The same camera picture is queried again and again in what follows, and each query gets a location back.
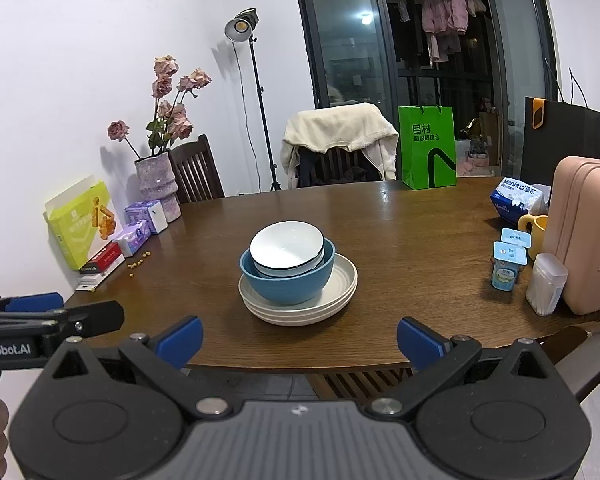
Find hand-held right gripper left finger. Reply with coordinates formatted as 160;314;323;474
53;315;233;422

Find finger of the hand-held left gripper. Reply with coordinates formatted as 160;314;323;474
0;292;65;319
44;300;126;342

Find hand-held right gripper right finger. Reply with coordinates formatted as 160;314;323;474
366;315;548;422

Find blue bowl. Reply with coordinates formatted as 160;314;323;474
239;237;336;307

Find white bowl with dark rim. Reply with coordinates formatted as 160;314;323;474
249;221;325;270

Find green snack box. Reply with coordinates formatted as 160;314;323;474
43;175;117;271

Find purple cube tissue pack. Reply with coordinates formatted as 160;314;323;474
124;200;169;235

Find blue yogurt cup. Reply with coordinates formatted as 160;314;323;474
491;241;529;292
500;227;532;251

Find clear cotton swab box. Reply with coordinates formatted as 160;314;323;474
525;252;569;316

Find pink textured vase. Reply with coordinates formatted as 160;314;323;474
133;150;182;224

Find yellow mug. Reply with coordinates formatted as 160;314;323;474
517;214;551;262

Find blue tissue pack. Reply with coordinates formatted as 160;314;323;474
489;177;552;226

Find green paper bag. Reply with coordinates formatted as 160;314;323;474
398;105;457;191

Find pink suitcase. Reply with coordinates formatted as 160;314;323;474
548;156;600;316

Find dark clothes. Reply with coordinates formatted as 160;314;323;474
300;147;381;188

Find dried pink rose bouquet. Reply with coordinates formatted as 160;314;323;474
107;54;213;161

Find cream jacket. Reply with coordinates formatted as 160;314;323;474
280;102;400;190

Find black light stand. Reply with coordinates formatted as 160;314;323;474
224;7;283;193

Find black paper bag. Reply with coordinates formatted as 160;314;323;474
521;57;600;188

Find glass sliding door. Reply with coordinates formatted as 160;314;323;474
292;0;561;181

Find hanging pink clothes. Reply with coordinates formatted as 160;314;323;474
397;0;488;68

